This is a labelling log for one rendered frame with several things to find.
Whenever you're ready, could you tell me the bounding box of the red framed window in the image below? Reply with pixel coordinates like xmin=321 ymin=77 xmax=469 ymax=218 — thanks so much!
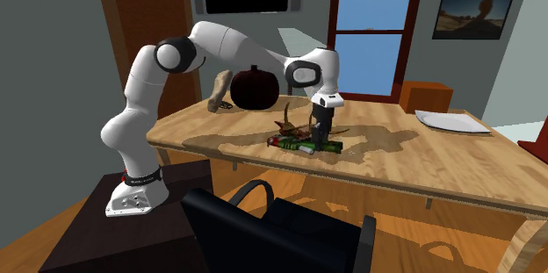
xmin=327 ymin=0 xmax=428 ymax=105

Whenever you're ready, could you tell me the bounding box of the white plate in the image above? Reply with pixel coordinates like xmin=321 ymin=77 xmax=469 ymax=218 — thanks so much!
xmin=414 ymin=109 xmax=493 ymax=135

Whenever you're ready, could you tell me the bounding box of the green bottle with red cap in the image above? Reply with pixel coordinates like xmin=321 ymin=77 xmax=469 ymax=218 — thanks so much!
xmin=266 ymin=133 xmax=344 ymax=156

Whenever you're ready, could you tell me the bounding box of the black office chair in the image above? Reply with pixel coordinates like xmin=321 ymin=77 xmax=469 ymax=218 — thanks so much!
xmin=179 ymin=179 xmax=379 ymax=273

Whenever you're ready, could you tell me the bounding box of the brown wooden door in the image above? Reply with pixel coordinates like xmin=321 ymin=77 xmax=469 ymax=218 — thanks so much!
xmin=92 ymin=0 xmax=203 ymax=120

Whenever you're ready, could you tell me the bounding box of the brown dried spiky plant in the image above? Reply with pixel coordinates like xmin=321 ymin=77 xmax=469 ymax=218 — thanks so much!
xmin=273 ymin=101 xmax=351 ymax=141

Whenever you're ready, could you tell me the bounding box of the dark robot stand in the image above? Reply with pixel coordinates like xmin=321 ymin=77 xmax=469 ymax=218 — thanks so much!
xmin=38 ymin=158 xmax=214 ymax=273

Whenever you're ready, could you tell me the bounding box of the orange wooden box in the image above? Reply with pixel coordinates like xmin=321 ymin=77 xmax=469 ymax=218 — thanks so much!
xmin=398 ymin=80 xmax=454 ymax=115

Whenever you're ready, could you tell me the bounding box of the wooden table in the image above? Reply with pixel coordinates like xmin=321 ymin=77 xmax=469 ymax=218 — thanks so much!
xmin=146 ymin=94 xmax=548 ymax=273

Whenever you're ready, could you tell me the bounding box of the dark framed wall picture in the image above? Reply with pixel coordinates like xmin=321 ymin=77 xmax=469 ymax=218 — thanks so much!
xmin=431 ymin=0 xmax=516 ymax=41

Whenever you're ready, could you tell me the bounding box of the dark red pumpkin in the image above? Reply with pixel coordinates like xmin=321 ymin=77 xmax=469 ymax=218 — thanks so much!
xmin=229 ymin=64 xmax=281 ymax=111

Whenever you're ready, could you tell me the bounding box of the red furniture piece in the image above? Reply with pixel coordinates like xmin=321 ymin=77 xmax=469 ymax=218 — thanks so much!
xmin=516 ymin=119 xmax=548 ymax=165

